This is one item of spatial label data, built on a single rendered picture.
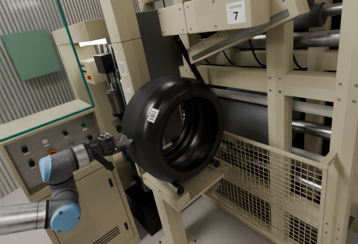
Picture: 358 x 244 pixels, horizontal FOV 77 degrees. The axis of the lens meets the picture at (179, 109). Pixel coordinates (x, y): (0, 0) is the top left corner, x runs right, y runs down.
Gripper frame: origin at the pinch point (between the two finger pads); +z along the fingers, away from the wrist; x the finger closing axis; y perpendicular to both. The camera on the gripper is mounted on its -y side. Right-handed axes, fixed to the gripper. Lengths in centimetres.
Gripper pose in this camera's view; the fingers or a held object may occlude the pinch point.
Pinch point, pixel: (130, 141)
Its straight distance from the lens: 109.5
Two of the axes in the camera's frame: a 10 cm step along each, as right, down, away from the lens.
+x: -6.3, -1.9, 7.5
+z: 7.7, -2.6, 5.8
